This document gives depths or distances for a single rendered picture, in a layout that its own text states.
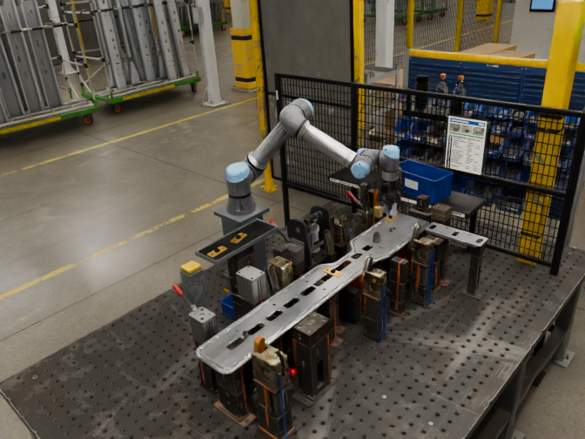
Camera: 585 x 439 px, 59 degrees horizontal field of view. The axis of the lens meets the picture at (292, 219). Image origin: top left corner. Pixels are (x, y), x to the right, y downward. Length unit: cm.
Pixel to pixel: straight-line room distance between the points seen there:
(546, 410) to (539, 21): 657
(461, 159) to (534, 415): 140
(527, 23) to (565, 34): 626
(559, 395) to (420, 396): 133
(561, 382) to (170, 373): 219
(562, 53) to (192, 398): 215
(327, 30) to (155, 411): 334
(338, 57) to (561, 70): 226
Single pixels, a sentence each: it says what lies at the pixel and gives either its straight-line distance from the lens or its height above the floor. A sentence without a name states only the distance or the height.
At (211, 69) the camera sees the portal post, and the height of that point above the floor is 60.
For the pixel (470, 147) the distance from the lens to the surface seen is 288.
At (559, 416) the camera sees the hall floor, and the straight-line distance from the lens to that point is 324.
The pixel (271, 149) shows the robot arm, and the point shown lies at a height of 140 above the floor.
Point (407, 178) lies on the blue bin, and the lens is 289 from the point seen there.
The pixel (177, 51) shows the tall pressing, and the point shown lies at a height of 76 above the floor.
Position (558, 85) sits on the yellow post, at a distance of 271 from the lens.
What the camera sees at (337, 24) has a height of 171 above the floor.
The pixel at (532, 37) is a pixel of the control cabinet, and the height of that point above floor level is 93.
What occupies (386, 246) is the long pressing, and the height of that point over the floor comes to 100.
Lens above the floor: 224
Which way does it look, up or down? 27 degrees down
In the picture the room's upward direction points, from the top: 4 degrees counter-clockwise
